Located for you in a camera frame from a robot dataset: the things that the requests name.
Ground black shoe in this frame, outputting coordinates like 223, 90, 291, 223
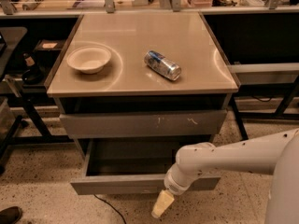
0, 206, 22, 224

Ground white paper bowl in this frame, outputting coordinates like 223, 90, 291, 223
66, 46, 112, 75

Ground grey drawer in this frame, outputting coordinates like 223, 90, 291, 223
70, 138, 221, 196
60, 110, 227, 139

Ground black table leg with caster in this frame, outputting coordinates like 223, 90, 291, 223
230, 97, 249, 140

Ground dark glass bottle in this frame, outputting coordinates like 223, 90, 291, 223
21, 53, 44, 85

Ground grey top drawer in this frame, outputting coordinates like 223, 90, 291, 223
60, 110, 227, 139

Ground silver blue soda can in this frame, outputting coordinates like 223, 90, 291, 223
144, 50, 181, 81

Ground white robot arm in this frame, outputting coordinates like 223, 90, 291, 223
151, 129, 299, 224

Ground grey drawer cabinet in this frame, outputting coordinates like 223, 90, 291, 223
47, 12, 238, 154

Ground black floor cable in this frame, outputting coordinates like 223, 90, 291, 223
93, 193, 127, 224

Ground black side desk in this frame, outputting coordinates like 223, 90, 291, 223
0, 27, 72, 175

